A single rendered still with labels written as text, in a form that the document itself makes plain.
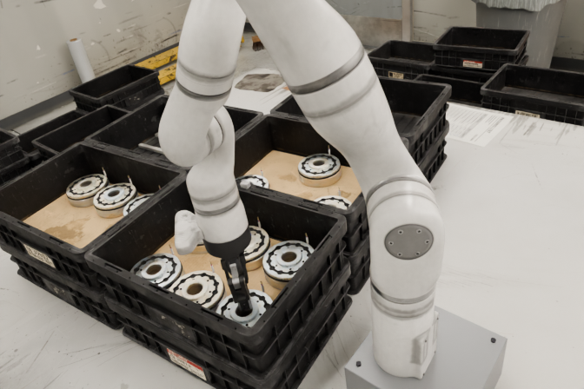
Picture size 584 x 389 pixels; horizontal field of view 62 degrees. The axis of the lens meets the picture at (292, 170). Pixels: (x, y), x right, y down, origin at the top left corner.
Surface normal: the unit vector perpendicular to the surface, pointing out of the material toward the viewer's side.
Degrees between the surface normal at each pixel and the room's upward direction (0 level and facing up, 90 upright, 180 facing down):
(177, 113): 79
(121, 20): 90
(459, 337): 1
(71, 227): 0
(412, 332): 91
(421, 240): 93
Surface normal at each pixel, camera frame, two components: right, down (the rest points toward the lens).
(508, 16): -0.57, 0.57
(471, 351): -0.12, -0.82
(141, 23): 0.77, 0.26
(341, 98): 0.10, 0.50
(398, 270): -0.14, 0.61
